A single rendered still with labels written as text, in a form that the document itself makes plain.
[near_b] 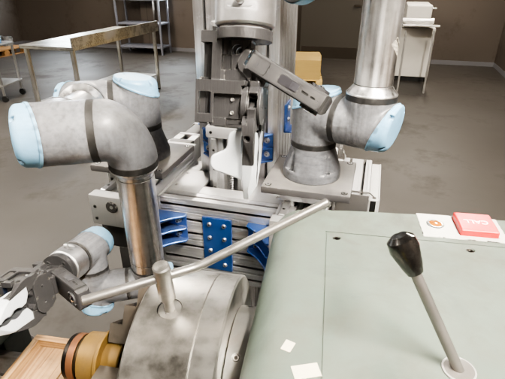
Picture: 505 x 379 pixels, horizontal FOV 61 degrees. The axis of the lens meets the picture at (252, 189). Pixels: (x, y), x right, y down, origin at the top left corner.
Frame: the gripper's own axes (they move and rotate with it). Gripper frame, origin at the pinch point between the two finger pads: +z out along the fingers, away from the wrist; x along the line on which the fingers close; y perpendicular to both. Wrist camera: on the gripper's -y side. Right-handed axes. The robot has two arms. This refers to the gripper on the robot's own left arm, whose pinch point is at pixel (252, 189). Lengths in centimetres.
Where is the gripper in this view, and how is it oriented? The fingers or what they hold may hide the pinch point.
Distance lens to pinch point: 57.4
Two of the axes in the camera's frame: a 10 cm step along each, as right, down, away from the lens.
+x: -1.8, 1.8, -9.7
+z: -0.5, 9.8, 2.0
